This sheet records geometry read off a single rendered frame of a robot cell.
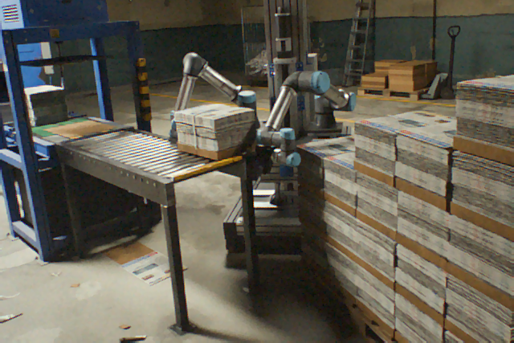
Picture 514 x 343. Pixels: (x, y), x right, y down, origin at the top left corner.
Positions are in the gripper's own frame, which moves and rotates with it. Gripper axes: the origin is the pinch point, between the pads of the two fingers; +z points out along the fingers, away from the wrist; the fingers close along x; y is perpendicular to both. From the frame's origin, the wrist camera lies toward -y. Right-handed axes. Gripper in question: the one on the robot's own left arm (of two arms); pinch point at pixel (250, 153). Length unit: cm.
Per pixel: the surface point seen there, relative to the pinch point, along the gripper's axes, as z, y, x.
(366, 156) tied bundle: -83, 14, 7
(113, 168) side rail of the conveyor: 42, 0, 63
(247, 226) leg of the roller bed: -7.9, -37.8, 12.6
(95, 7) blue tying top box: 137, 87, 14
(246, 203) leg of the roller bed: -8.0, -24.0, 12.6
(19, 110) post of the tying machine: 126, 27, 80
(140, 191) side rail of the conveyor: 14, -7, 63
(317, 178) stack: -42.2, -8.4, -7.8
